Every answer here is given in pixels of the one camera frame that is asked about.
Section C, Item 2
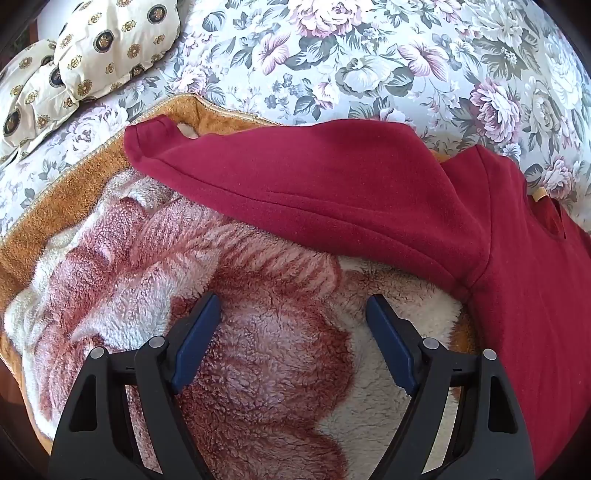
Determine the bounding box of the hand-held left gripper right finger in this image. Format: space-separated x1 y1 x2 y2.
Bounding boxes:
365 293 536 480

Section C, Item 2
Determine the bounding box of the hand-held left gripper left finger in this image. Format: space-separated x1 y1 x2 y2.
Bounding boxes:
48 291 222 480

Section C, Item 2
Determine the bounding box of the dark red sweater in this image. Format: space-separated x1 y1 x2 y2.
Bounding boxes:
124 116 591 467

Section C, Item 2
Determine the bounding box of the flower print fleece blanket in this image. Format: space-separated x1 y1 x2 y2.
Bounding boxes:
0 93 476 480

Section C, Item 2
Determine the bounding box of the floral bed sheet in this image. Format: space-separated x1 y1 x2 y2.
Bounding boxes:
0 0 591 241

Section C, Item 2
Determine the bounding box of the small cream medallion print pillow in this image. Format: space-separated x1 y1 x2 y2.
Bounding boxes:
0 39 79 162

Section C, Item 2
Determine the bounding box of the large cream medallion print pillow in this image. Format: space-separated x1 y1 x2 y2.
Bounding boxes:
54 0 183 100

